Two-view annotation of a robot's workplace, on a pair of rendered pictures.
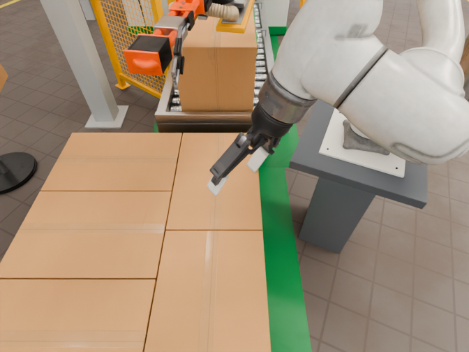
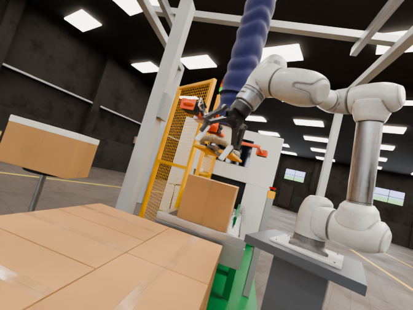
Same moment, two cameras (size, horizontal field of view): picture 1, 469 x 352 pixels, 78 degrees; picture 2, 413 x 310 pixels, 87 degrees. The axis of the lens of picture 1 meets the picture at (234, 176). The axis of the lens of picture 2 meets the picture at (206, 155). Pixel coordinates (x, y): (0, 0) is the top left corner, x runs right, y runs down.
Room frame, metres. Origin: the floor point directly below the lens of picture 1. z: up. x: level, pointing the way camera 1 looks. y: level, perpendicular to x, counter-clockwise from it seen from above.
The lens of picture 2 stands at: (-0.36, -0.15, 0.98)
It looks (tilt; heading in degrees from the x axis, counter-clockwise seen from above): 5 degrees up; 12
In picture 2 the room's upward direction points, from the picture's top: 16 degrees clockwise
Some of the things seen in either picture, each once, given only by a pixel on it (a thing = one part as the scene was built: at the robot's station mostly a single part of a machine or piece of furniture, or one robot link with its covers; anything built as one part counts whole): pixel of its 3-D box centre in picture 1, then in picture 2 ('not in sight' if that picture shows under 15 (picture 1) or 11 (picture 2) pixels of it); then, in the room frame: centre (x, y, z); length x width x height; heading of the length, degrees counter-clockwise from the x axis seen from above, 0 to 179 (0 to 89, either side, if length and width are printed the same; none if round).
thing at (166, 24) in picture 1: (171, 31); (201, 117); (0.74, 0.16, 1.27); 0.07 x 0.07 x 0.04; 81
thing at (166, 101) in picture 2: not in sight; (165, 107); (2.02, 0.99, 1.62); 0.20 x 0.05 x 0.30; 0
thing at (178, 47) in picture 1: (185, 44); (206, 113); (0.66, 0.11, 1.27); 0.31 x 0.03 x 0.05; 3
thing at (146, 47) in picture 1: (149, 54); (190, 107); (0.61, 0.18, 1.27); 0.08 x 0.07 x 0.05; 171
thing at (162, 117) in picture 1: (219, 117); (199, 229); (1.28, 0.08, 0.58); 0.70 x 0.03 x 0.06; 90
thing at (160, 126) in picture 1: (220, 132); (195, 243); (1.27, 0.08, 0.48); 0.70 x 0.03 x 0.15; 90
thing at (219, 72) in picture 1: (218, 56); (211, 202); (1.63, 0.09, 0.75); 0.60 x 0.40 x 0.40; 0
